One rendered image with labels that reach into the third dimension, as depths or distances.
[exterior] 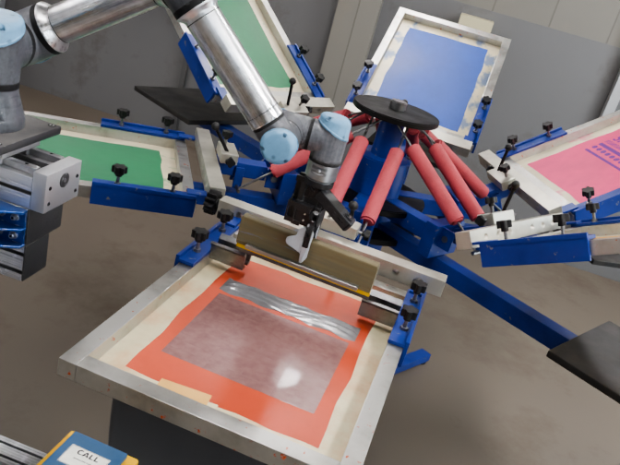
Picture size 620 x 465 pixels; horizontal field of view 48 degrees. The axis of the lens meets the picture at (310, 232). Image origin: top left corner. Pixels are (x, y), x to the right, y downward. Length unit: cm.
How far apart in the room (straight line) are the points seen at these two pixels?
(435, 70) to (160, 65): 291
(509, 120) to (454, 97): 199
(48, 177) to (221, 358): 52
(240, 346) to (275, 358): 8
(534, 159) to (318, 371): 176
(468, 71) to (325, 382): 227
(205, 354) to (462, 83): 226
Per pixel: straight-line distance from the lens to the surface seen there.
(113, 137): 260
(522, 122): 530
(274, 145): 142
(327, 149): 156
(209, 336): 155
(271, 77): 306
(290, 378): 148
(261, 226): 169
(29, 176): 156
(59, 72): 627
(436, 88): 336
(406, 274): 192
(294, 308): 172
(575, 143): 311
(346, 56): 522
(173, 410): 129
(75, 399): 283
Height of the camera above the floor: 181
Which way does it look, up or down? 23 degrees down
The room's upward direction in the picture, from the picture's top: 16 degrees clockwise
